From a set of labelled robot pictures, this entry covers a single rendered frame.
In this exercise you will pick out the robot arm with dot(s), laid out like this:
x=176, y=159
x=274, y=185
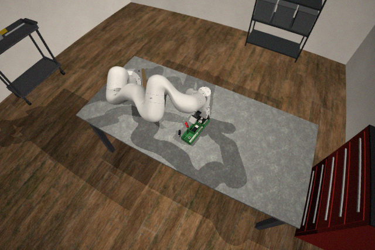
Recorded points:
x=150, y=101

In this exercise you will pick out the green rack of bins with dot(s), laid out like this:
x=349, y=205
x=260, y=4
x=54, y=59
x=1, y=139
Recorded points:
x=194, y=135

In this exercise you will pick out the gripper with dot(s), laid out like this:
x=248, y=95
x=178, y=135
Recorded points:
x=205, y=114

